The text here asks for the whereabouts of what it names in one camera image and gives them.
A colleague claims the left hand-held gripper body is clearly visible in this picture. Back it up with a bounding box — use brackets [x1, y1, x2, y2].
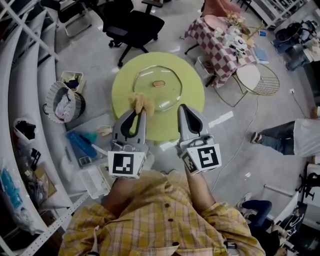
[107, 137, 151, 180]

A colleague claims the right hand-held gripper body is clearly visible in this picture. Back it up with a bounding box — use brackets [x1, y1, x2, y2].
[175, 134, 223, 176]

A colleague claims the beige scrubbing cloth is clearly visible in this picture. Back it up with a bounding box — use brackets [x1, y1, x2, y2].
[127, 92, 157, 117]

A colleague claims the glass pot lid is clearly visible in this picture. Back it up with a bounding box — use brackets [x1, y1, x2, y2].
[132, 65, 185, 113]

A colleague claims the person's right forearm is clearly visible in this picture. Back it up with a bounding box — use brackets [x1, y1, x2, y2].
[185, 171, 217, 214]

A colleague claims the person's left forearm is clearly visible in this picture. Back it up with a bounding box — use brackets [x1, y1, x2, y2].
[100, 174, 141, 219]

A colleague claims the cream glove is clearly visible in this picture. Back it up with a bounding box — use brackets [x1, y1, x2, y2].
[96, 124, 115, 137]

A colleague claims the round green table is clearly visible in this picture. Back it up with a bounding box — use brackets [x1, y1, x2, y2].
[111, 51, 206, 144]

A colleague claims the white plastic basket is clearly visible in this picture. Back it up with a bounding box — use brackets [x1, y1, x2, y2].
[78, 163, 114, 200]

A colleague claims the blue plastic box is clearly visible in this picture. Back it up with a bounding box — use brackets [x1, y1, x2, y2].
[65, 129, 101, 161]

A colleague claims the white storage box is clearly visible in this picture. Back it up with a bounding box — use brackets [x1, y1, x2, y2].
[194, 55, 216, 81]

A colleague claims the white bin with clothes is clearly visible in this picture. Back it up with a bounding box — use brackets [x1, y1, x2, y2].
[59, 70, 87, 94]

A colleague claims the checkered cloth covered table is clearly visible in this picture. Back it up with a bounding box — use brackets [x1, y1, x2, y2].
[184, 16, 259, 89]

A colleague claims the grey pleated laundry basket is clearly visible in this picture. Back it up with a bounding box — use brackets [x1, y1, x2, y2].
[44, 80, 87, 124]

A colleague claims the person's yellow plaid shirt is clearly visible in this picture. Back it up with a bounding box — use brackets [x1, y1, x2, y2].
[58, 169, 266, 256]

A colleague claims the blue book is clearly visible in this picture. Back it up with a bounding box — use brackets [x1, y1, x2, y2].
[254, 47, 271, 64]

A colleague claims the white bag with dark clothes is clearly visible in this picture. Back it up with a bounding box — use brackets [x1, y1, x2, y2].
[12, 117, 39, 151]

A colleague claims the black office chair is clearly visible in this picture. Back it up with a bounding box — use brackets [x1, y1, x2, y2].
[98, 0, 166, 68]

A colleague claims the white shelving unit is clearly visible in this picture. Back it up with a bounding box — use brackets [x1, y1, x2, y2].
[0, 0, 91, 256]

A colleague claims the pink plate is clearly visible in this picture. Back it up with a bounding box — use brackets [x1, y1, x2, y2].
[204, 14, 229, 29]

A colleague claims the dried flower bouquet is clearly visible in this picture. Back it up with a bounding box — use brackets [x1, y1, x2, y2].
[224, 11, 252, 36]

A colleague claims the black bag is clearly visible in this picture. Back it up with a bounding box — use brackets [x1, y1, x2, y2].
[274, 21, 305, 43]

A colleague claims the white power cable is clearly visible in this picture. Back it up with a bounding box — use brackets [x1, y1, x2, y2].
[209, 94, 260, 194]

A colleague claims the white seat gold wire chair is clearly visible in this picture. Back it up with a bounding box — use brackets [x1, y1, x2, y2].
[214, 63, 281, 108]

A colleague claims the black chair with metal frame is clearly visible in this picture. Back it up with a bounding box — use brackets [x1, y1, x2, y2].
[39, 0, 93, 39]

